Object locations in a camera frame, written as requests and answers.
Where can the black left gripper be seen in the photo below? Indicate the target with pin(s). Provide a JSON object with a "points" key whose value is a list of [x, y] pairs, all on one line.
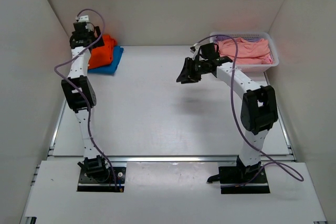
{"points": [[100, 43]]}

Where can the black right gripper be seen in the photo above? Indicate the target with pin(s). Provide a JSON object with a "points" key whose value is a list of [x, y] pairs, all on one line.
{"points": [[187, 76]]}

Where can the orange t shirt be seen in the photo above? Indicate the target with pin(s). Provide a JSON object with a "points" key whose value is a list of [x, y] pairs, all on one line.
{"points": [[103, 56]]}

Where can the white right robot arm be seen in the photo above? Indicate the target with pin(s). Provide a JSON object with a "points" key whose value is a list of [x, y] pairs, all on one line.
{"points": [[258, 108]]}

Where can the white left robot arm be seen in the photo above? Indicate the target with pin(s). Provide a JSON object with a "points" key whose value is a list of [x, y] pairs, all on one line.
{"points": [[81, 97]]}

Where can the blue folded t shirt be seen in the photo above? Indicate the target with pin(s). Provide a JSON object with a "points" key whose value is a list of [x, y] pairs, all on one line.
{"points": [[112, 67]]}

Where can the lilac t shirt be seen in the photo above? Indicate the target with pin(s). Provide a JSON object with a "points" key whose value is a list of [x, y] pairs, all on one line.
{"points": [[247, 37]]}

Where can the white plastic basket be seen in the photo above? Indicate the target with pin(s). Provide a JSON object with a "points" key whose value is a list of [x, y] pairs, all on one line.
{"points": [[250, 68]]}

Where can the pink t shirt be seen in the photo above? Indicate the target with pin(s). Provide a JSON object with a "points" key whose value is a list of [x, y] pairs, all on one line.
{"points": [[249, 52]]}

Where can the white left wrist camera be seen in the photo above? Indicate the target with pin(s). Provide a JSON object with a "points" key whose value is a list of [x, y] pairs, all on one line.
{"points": [[83, 18]]}

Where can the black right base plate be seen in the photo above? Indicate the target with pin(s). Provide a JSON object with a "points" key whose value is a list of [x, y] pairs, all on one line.
{"points": [[244, 186]]}

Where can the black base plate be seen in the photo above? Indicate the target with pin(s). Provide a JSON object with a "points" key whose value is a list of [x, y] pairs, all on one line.
{"points": [[118, 176], [244, 186]]}

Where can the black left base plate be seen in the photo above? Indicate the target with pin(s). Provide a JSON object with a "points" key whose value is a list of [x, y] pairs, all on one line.
{"points": [[118, 176]]}

